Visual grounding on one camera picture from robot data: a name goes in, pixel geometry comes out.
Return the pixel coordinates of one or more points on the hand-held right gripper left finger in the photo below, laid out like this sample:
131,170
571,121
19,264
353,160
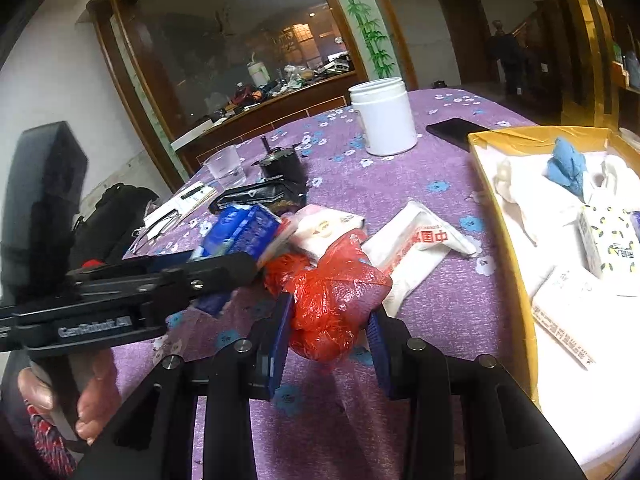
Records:
279,335

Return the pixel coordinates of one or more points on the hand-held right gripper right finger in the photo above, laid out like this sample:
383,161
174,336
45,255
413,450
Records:
377,355

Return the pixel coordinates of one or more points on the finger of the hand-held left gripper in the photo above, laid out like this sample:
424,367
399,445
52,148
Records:
225,270
125,266

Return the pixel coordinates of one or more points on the blue floral tissue pack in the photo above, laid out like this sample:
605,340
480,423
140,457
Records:
240,230

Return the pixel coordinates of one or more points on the black packet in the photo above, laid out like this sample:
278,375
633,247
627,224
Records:
255,195

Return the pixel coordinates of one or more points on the pink tissue pack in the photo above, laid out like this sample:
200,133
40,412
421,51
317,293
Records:
325,230

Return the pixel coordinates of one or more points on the yellow cardboard box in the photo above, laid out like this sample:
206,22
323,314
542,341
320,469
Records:
505,260

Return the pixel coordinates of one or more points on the white tissue pack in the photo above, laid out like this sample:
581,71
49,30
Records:
570,310

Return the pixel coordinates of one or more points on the white cotton cloth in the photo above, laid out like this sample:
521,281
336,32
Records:
530,205

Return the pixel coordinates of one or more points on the lemon print tissue pack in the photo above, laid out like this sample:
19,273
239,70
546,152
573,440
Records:
610,245

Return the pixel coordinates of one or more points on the blue sock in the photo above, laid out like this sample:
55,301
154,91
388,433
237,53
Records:
567,165

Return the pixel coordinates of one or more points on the person's left forearm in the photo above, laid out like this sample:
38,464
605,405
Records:
47,442

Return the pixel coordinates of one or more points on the person's left hand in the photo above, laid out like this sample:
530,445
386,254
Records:
97,385

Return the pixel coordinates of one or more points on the purple framed glasses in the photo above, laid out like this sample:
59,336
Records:
155,227

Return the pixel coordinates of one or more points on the black bag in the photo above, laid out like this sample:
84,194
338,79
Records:
115,215

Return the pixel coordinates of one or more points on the white notebook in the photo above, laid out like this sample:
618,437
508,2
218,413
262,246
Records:
175,207

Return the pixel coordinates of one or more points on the black pen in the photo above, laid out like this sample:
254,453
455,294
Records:
192,191

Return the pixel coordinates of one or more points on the clear plastic cup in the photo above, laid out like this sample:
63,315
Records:
225,167

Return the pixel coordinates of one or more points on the white plastic bag red print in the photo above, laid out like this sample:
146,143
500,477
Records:
420,255

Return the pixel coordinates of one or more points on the black cylindrical motor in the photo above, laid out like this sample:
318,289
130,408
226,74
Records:
280,162

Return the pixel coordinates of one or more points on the purple floral tablecloth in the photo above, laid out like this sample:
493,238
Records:
450,200

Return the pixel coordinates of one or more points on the wooden counter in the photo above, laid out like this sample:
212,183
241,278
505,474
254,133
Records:
280,107

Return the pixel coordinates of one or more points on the clutter on counter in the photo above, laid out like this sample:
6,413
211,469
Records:
290,80

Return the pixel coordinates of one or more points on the white plastic jar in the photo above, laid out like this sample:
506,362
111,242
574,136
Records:
385,120

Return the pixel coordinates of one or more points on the black phone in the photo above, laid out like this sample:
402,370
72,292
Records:
452,132

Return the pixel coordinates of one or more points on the wooden door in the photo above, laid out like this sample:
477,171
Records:
462,35

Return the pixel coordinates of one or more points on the gold framed display cabinet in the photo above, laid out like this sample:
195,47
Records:
590,35

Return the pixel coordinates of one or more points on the bamboo wall decoration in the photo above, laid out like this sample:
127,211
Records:
367,25

